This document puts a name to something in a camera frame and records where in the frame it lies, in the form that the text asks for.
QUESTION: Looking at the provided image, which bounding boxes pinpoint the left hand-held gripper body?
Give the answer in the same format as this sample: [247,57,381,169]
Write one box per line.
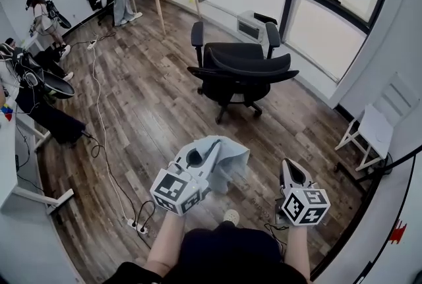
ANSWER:
[149,157,212,218]

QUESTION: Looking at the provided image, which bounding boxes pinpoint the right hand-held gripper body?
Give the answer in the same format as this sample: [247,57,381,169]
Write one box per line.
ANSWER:
[275,183,332,229]

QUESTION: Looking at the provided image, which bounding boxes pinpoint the light blue clothes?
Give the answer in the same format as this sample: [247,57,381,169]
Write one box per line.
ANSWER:
[194,135,251,195]

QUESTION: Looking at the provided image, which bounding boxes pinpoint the black office chair with headrest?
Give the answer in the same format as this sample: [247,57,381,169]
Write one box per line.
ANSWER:
[187,14,300,125]

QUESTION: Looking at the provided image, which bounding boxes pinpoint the person's right forearm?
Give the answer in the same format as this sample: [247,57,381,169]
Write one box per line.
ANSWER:
[283,225,311,280]

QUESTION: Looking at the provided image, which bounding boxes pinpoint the person's left forearm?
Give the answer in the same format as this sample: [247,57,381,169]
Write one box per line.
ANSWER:
[146,212,189,279]

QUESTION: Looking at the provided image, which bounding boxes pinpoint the white folding chair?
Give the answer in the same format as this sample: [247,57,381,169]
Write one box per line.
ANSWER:
[335,71,417,171]

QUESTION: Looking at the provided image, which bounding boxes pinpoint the person's cream clog shoe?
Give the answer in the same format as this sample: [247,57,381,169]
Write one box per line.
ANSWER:
[223,209,240,226]

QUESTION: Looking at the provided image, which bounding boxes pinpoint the black-framed whiteboard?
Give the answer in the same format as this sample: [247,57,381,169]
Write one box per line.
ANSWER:
[309,147,422,284]

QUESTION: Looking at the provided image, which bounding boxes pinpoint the person's black clothing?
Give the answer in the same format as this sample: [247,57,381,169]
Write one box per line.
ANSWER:
[111,221,309,284]

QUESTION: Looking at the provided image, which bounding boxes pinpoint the red sticker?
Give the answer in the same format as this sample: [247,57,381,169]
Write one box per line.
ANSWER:
[390,219,407,244]

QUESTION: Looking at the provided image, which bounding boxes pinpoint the dark oval back pack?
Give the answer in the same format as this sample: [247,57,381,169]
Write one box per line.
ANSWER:
[41,70,76,99]

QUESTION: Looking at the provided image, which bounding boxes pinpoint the white toaster oven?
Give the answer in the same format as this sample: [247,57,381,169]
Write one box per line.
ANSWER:
[236,10,268,43]

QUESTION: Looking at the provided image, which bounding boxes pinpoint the black flat device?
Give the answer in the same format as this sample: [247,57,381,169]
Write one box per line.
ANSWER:
[253,12,278,25]

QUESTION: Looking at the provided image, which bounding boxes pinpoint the white desk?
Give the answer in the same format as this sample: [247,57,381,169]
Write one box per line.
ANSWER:
[0,104,75,216]

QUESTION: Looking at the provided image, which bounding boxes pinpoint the colourful toy blocks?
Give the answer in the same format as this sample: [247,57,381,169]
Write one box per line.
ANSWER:
[0,104,16,123]

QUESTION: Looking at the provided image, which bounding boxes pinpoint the small white table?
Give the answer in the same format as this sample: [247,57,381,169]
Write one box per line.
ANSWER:
[24,34,42,53]

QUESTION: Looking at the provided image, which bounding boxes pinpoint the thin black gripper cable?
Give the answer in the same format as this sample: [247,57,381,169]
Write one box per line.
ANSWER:
[264,222,288,256]

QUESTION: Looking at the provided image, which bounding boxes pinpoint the white floor cable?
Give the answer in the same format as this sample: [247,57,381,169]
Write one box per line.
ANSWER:
[93,48,130,221]

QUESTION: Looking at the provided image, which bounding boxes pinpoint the black power adapter cable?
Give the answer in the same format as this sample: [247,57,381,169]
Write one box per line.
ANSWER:
[81,130,156,231]

